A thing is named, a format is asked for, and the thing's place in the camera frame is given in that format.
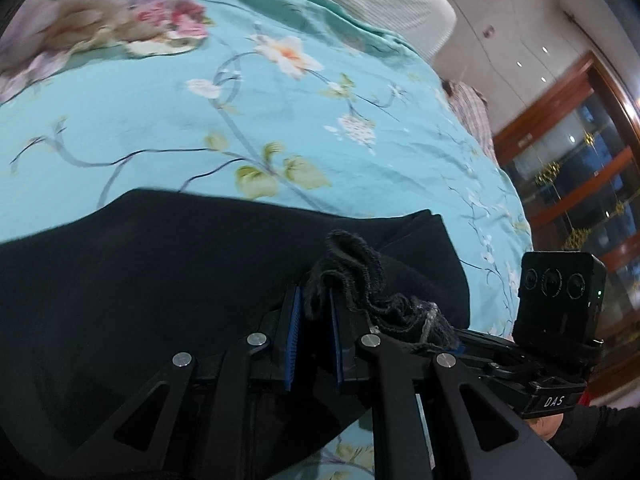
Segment black pants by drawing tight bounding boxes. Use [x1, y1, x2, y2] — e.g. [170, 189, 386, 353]
[1, 190, 471, 472]

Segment person's right hand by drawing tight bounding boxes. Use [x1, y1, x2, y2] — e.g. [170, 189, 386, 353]
[526, 414, 564, 441]

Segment wooden glass cabinet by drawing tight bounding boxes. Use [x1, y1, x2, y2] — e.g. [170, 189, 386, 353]
[494, 51, 639, 406]

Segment plaid checkered cloth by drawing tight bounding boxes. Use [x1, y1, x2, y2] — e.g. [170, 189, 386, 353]
[442, 79, 498, 165]

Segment turquoise floral bed sheet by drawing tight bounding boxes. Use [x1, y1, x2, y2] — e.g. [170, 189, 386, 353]
[0, 0, 534, 480]

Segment purple floral pillow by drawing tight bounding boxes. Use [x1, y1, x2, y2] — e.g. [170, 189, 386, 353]
[1, 0, 213, 103]

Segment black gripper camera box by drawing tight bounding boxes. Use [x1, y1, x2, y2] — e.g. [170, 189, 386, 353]
[512, 252, 608, 382]

